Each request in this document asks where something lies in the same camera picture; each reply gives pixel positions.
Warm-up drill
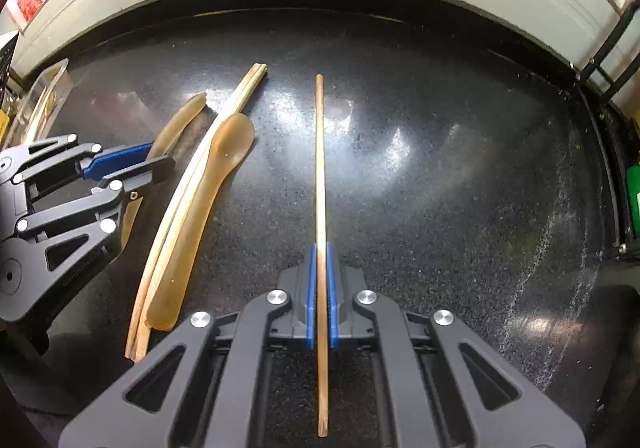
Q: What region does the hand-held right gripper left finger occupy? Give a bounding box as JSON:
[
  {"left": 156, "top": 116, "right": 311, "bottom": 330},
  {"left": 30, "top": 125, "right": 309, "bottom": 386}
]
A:
[{"left": 57, "top": 244, "right": 319, "bottom": 448}]

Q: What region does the translucent brown spoon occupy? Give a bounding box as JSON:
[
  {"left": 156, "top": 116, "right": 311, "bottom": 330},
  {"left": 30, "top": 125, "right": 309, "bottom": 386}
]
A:
[
  {"left": 145, "top": 113, "right": 256, "bottom": 332},
  {"left": 119, "top": 93, "right": 208, "bottom": 251}
]

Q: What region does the green box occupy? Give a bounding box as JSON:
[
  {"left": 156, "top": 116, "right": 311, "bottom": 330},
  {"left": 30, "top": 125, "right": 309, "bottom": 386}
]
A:
[{"left": 625, "top": 167, "right": 640, "bottom": 239}]

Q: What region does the clear plastic tray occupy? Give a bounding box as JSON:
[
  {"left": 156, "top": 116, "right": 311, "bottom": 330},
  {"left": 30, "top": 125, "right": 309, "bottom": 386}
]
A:
[{"left": 17, "top": 58, "right": 71, "bottom": 141}]

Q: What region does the black wire rack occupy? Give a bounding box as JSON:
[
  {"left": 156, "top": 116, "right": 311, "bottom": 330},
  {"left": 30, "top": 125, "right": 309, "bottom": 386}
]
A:
[{"left": 572, "top": 3, "right": 640, "bottom": 259}]

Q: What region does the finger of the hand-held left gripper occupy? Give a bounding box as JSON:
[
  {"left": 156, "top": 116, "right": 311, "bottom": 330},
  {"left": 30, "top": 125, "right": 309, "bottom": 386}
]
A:
[
  {"left": 0, "top": 134, "right": 155, "bottom": 186},
  {"left": 15, "top": 155, "right": 177, "bottom": 279}
]

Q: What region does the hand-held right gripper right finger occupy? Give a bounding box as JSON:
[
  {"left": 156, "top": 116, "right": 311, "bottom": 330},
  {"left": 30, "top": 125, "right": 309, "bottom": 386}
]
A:
[{"left": 327, "top": 243, "right": 587, "bottom": 448}]

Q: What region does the long brown chopstick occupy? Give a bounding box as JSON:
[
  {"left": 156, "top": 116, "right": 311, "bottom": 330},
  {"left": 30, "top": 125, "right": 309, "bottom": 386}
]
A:
[{"left": 314, "top": 74, "right": 332, "bottom": 439}]

